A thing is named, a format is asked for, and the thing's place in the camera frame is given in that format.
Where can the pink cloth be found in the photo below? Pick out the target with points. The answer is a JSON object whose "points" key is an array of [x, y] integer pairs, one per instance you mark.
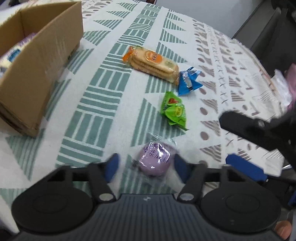
{"points": [[291, 78]]}

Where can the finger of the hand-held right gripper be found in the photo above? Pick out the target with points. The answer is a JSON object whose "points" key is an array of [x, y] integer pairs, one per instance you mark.
{"points": [[245, 127], [245, 165]]}

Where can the patterned bed blanket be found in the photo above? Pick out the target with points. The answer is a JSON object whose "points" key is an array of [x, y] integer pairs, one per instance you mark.
{"points": [[104, 104]]}

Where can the purple snack packet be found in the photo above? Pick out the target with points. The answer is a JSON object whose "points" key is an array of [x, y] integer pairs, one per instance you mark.
{"points": [[11, 56]]}

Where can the orange cracker packet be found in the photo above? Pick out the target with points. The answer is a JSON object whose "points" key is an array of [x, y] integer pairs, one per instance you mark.
{"points": [[150, 61]]}

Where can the cardboard box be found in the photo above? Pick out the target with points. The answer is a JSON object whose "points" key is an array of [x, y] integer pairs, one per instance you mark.
{"points": [[34, 81]]}

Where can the blue candy packet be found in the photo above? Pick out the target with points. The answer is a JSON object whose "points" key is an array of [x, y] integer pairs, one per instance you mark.
{"points": [[187, 83]]}

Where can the purple bun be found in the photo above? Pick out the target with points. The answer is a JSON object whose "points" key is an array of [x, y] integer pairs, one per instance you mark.
{"points": [[153, 160]]}

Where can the green snack packet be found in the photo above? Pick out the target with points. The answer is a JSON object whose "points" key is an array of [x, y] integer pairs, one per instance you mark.
{"points": [[174, 111]]}

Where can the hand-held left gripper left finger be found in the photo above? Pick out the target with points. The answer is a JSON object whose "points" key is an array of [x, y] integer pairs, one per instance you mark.
{"points": [[113, 165]]}

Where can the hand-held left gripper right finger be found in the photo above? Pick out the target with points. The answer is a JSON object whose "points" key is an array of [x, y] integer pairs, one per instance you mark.
{"points": [[181, 166]]}

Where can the white plastic bag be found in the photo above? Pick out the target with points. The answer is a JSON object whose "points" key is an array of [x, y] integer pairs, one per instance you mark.
{"points": [[282, 85]]}

